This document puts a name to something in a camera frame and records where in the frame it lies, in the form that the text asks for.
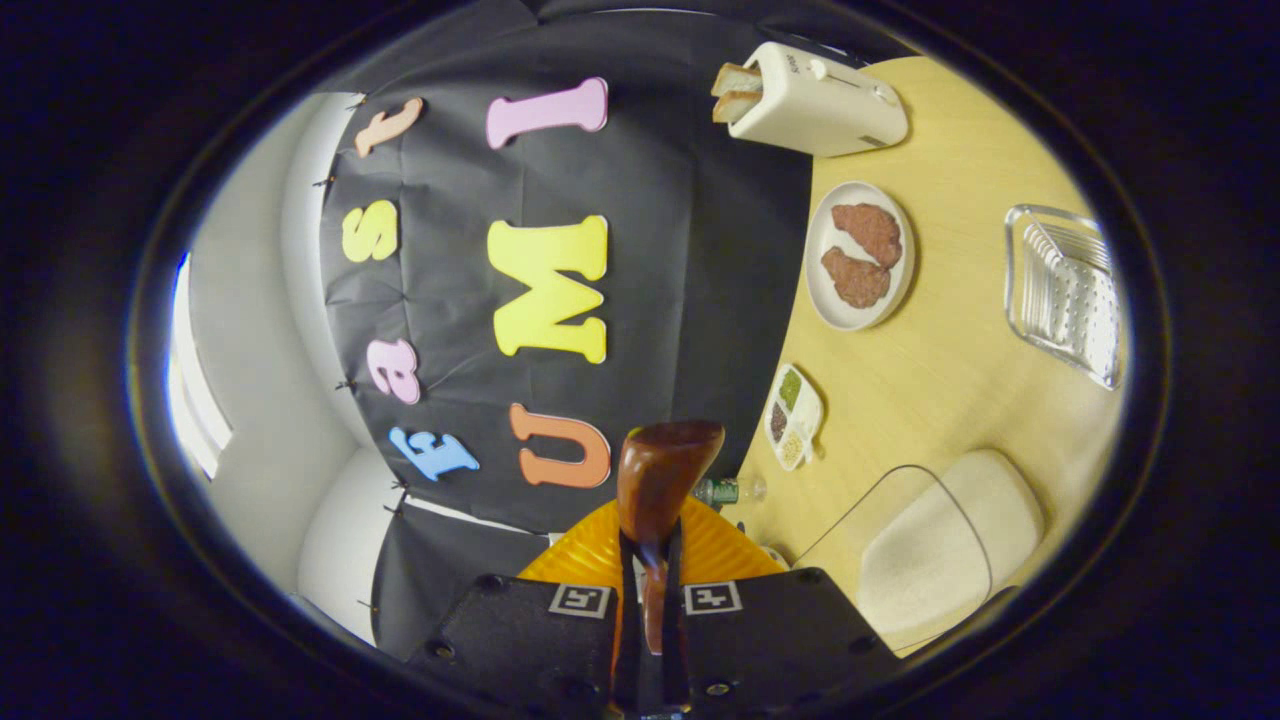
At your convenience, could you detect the brown wooden spoon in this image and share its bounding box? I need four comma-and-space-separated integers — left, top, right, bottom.
615, 420, 727, 656

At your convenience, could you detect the round white plate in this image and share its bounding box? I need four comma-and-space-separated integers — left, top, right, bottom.
804, 180, 917, 332

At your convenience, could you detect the clear water bottle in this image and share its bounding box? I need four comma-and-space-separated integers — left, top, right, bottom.
692, 476, 767, 507

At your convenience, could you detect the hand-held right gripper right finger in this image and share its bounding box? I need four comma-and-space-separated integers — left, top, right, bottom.
662, 495, 901, 720

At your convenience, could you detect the white toaster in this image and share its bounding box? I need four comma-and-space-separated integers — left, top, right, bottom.
728, 41, 910, 159

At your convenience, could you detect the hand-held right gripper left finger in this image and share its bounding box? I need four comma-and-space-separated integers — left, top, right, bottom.
405, 498, 643, 720

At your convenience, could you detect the black backdrop cloth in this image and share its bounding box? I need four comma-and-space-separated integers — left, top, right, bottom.
318, 0, 916, 663

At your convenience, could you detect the clear plastic container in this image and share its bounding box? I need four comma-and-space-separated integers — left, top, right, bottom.
795, 449, 1048, 659

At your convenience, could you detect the brown meat piece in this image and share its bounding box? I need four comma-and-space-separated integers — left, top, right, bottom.
821, 247, 892, 310
832, 203, 904, 269

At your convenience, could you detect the toast bread slice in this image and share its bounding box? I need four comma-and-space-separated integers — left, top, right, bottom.
711, 62, 766, 99
713, 90, 766, 126

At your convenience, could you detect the white divided bean tray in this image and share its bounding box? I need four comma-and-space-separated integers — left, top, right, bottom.
764, 363, 825, 472

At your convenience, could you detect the metal wire chopstick holder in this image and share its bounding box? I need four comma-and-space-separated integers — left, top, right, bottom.
1004, 204, 1127, 392

